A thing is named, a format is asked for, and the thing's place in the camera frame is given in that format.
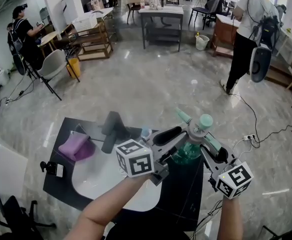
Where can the white tote bag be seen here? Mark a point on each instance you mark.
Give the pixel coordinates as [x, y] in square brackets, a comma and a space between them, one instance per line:
[97, 5]

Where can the black swivel chair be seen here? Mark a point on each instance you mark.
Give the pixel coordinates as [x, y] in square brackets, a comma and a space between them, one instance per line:
[13, 209]

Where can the white desk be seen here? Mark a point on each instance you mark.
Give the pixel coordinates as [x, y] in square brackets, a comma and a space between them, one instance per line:
[286, 36]

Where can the person's right forearm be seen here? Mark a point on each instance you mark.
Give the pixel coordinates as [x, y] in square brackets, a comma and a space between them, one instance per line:
[229, 216]

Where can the round wooden table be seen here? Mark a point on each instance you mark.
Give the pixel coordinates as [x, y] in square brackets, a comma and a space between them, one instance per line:
[48, 37]

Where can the person's left forearm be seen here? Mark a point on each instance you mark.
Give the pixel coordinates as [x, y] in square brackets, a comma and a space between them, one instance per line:
[111, 201]

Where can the dark grey chair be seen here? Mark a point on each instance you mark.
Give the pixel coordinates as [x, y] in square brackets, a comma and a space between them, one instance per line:
[212, 5]

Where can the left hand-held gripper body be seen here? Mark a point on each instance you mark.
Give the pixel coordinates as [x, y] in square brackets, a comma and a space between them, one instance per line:
[136, 160]

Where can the white oval board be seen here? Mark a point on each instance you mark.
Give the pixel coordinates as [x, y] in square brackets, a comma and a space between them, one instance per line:
[261, 64]

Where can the grey chair black legs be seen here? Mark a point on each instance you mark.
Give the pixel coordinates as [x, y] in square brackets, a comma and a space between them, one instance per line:
[53, 64]

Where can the white panel black edge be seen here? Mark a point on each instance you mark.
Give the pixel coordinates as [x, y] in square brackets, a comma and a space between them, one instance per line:
[62, 11]

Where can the teal clear spray bottle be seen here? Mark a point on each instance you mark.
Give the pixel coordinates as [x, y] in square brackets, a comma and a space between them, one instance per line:
[196, 134]

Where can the white power strip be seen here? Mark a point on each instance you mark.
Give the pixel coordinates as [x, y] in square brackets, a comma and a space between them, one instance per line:
[249, 137]

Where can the white rectangular basin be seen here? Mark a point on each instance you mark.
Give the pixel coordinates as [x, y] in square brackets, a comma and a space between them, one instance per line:
[6, 169]

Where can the white toilet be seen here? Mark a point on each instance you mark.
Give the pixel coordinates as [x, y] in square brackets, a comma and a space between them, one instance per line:
[1, 75]

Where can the black faucet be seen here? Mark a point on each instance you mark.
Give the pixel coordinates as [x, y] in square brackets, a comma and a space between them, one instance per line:
[111, 129]

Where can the small black white dispenser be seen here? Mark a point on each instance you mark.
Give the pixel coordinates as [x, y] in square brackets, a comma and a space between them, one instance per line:
[53, 169]

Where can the white sink basin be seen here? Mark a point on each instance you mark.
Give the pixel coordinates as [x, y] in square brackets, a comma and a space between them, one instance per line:
[93, 179]

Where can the clear bottle red label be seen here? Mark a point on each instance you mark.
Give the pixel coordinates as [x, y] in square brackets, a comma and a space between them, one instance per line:
[142, 3]

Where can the white wastebasket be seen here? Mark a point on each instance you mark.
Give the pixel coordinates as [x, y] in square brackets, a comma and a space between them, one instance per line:
[202, 42]

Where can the wooden step platform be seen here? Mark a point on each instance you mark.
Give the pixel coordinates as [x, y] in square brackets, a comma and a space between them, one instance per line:
[278, 75]

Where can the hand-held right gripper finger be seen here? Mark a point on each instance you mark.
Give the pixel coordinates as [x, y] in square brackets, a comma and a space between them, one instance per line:
[231, 156]
[209, 157]

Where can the purple cloth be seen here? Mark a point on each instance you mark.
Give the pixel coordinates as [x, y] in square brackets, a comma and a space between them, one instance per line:
[74, 146]

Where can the dark oval board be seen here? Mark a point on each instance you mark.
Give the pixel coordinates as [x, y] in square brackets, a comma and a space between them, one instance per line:
[19, 64]

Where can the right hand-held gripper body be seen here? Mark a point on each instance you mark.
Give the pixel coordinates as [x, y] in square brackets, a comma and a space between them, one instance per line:
[234, 180]

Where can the person's black clothing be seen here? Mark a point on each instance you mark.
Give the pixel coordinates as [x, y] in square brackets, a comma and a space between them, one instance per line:
[136, 235]

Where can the black frame chair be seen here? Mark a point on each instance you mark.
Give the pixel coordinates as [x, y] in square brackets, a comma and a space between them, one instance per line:
[286, 234]

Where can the yellow bin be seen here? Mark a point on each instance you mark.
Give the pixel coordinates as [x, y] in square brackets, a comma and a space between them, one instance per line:
[74, 69]

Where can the grey metal table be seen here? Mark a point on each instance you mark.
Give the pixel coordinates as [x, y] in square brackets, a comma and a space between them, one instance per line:
[161, 10]

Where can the white pump bottle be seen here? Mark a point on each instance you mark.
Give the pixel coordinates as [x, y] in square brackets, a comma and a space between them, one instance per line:
[145, 132]

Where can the black sink table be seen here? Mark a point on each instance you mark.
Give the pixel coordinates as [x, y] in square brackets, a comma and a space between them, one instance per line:
[183, 196]

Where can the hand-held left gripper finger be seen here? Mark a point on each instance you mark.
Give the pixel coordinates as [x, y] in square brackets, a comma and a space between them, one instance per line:
[172, 142]
[169, 131]

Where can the brown wooden cabinet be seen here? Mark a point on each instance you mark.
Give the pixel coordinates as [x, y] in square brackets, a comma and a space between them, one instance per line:
[223, 31]

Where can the wooden shelf unit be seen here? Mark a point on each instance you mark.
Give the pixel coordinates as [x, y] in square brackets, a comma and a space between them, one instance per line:
[93, 46]

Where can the white plastic basket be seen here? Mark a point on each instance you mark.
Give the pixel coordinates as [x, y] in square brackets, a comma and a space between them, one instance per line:
[84, 21]

